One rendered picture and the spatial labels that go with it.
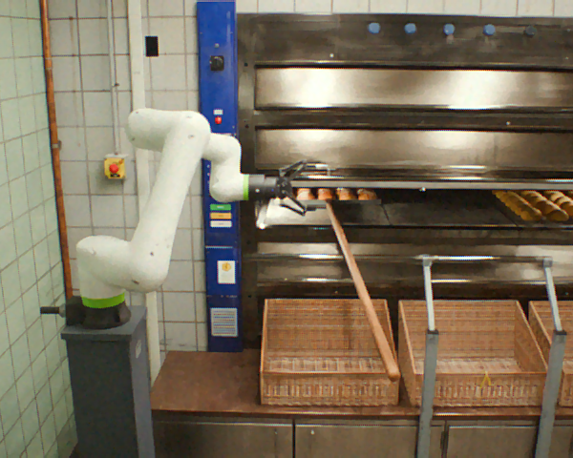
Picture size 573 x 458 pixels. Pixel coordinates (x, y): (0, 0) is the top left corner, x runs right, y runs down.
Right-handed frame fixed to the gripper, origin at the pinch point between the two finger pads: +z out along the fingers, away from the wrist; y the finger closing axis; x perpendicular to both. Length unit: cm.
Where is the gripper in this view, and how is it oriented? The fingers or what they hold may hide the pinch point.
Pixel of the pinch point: (323, 187)
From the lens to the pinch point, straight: 230.0
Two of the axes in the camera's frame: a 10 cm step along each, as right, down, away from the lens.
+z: 10.0, 0.1, -0.2
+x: -0.2, 2.8, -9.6
